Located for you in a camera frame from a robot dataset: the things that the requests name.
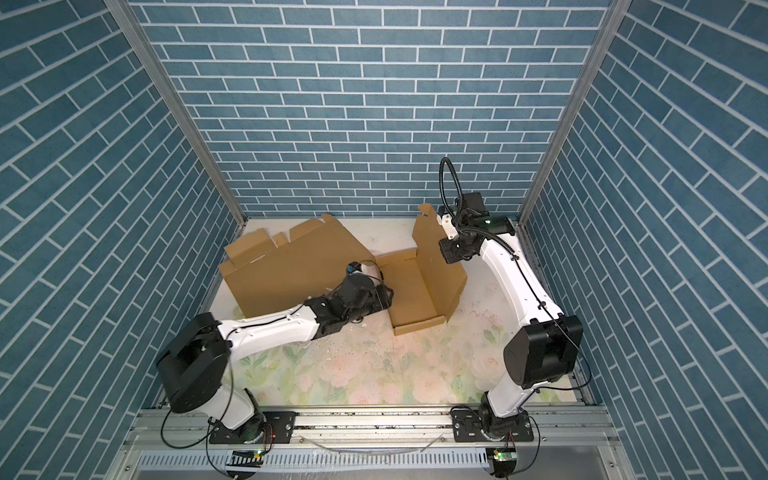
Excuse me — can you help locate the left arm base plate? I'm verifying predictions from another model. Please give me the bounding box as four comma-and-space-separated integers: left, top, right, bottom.
209, 410, 297, 446

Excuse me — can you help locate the aluminium mounting rail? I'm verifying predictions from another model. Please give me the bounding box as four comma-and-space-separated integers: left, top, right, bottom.
107, 404, 632, 479

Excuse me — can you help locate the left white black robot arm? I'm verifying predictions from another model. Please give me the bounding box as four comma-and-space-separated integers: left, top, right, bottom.
156, 272, 394, 431

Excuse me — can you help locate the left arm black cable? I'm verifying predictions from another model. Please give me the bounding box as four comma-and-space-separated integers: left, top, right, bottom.
159, 260, 385, 479

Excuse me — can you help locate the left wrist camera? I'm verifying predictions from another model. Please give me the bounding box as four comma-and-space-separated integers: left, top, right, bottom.
347, 260, 382, 285

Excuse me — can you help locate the aluminium corner post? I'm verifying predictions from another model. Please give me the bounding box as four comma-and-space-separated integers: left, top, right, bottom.
104, 0, 247, 227
518, 0, 631, 226

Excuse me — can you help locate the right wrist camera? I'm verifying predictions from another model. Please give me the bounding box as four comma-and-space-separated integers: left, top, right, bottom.
438, 214, 458, 239

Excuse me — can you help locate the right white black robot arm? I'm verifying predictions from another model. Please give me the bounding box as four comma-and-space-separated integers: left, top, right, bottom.
437, 192, 583, 438

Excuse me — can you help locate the left green circuit board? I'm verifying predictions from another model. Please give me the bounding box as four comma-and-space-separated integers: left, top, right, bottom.
225, 450, 265, 471

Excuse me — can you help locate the left aluminium corner post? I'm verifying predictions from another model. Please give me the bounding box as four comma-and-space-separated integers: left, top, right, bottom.
104, 0, 247, 227

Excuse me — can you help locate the right aluminium corner post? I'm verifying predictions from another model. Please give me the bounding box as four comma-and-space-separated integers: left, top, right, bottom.
518, 0, 631, 226

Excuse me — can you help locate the green circuit board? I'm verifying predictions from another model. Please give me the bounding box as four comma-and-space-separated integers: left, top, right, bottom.
225, 450, 265, 471
486, 447, 518, 469

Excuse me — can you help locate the cardboard box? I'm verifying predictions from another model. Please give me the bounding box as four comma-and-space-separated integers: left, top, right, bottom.
219, 214, 374, 317
376, 204, 467, 336

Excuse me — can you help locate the right green circuit board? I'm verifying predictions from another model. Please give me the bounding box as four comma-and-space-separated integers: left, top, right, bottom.
486, 447, 518, 469

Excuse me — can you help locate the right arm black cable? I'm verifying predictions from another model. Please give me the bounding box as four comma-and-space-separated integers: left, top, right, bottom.
437, 157, 594, 475

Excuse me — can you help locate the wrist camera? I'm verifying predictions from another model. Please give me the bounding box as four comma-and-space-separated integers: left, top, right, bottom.
347, 260, 382, 285
438, 214, 458, 239

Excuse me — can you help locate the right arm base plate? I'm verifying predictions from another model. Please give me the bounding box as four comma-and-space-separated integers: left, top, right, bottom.
449, 405, 534, 443

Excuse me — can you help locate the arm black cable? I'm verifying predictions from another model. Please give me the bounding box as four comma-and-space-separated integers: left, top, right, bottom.
159, 260, 385, 479
437, 157, 594, 475

